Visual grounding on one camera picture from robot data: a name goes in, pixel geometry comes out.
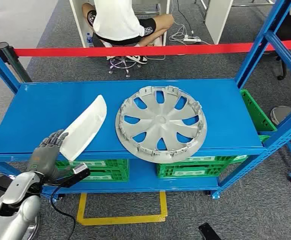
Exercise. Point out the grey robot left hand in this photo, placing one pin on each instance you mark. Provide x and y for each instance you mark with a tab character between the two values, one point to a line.
43	159

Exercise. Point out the white curved plastic panel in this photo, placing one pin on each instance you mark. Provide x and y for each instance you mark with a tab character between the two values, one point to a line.
85	129

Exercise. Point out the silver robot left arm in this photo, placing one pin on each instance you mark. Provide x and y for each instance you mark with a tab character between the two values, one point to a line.
14	198

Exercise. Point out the yellow floor tape mark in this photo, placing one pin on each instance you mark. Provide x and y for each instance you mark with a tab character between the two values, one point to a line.
120	220

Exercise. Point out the clear water bottle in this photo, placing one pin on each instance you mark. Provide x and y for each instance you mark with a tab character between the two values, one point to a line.
89	40

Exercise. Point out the chrome swivel stool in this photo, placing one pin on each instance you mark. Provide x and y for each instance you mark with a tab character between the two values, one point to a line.
123	63

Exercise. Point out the white office desk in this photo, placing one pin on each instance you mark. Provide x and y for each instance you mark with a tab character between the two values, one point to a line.
217	20
79	20

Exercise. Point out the silver wheel hubcap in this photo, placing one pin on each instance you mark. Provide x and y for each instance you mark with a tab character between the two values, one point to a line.
160	121

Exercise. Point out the red barrier belt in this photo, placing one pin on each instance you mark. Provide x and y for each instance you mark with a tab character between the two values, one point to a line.
135	50

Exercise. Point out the white power strip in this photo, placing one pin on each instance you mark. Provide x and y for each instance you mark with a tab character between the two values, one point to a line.
191	40

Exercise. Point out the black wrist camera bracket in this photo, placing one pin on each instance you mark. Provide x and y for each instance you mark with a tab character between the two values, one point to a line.
70	180

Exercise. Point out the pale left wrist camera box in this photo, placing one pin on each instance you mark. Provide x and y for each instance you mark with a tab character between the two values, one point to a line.
79	169

